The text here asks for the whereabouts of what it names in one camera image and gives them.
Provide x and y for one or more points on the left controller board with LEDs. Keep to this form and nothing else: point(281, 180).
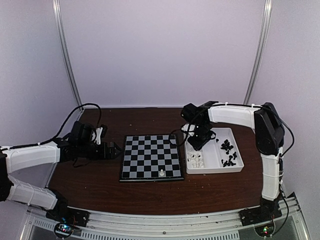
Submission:
point(62, 230)

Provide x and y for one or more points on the white divided plastic tray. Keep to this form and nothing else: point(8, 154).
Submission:
point(212, 154)

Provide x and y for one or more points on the black chess pieces lower pile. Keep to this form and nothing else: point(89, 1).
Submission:
point(231, 162)

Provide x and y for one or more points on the white king chess piece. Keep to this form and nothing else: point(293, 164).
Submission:
point(162, 173)

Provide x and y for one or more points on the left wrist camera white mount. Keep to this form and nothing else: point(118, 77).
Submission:
point(98, 134)

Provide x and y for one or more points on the white chess pieces lower pile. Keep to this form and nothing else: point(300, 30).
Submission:
point(195, 160)

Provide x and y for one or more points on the black chess pieces pile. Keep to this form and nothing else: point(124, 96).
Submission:
point(226, 146)
point(231, 162)

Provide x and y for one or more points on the right controller board with LEDs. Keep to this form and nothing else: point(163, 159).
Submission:
point(264, 230)

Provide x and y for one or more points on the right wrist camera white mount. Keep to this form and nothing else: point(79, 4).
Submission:
point(188, 129)

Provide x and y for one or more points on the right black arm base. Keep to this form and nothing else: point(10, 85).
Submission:
point(266, 211)

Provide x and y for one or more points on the aluminium frame post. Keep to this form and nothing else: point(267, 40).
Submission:
point(65, 52)
point(263, 35)

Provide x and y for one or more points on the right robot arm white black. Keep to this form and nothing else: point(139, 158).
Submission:
point(264, 122)

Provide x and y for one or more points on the aluminium front rail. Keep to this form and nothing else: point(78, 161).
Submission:
point(224, 225)

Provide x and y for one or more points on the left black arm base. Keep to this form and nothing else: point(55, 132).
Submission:
point(67, 215)

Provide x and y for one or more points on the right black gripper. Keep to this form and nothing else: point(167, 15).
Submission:
point(198, 145)

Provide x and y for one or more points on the black grey chess board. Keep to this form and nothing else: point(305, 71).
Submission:
point(145, 155)

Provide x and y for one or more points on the black chess pieces upper pile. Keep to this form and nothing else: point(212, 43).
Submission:
point(226, 146)

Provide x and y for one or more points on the controller board with leds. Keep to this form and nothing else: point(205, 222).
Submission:
point(62, 230)
point(264, 230)

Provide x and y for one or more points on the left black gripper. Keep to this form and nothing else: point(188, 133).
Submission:
point(104, 154)

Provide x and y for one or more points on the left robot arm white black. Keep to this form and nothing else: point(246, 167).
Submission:
point(21, 157)

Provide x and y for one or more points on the left aluminium frame post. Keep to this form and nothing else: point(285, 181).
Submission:
point(65, 52)

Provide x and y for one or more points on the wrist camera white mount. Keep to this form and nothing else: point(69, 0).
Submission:
point(188, 129)
point(98, 134)

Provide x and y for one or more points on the right aluminium frame post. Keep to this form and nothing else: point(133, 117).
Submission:
point(263, 35)

